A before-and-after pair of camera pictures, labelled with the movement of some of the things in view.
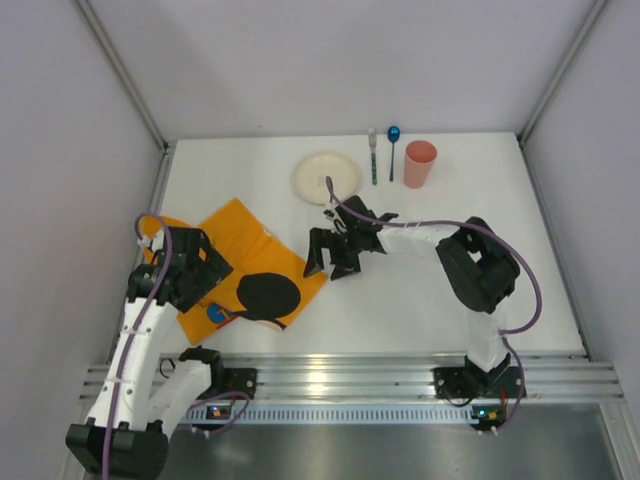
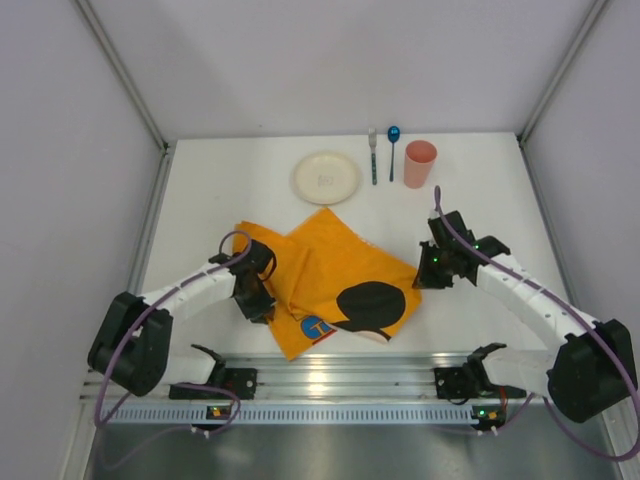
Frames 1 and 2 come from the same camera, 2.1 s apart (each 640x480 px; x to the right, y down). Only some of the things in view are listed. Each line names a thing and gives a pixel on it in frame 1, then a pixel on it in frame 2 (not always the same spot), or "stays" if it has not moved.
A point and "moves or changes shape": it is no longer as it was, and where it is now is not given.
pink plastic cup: (420, 156) stays
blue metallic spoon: (393, 134) stays
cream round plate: (310, 175) stays
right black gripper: (335, 248) to (431, 273)
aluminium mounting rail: (373, 377) stays
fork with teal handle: (372, 132) stays
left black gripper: (211, 270) to (255, 304)
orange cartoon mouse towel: (267, 286) moves or changes shape
